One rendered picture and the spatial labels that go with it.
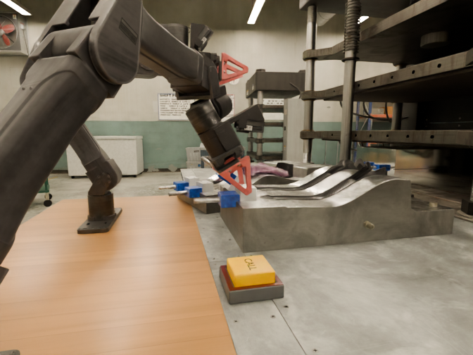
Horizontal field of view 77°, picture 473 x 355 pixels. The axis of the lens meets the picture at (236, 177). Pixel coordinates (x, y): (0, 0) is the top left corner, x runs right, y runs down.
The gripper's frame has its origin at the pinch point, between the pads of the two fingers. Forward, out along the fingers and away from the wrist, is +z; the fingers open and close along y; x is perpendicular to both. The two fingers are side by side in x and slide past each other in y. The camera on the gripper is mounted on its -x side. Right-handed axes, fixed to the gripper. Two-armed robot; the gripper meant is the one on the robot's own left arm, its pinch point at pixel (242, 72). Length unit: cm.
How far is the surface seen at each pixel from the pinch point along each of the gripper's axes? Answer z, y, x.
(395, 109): 133, 103, -3
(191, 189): -13.6, 3.8, 33.3
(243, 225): -5.2, -28.8, 34.0
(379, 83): 73, 42, -8
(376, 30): 75, 50, -33
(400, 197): 29, -28, 29
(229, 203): -6.9, -22.7, 31.3
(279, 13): 236, 669, -282
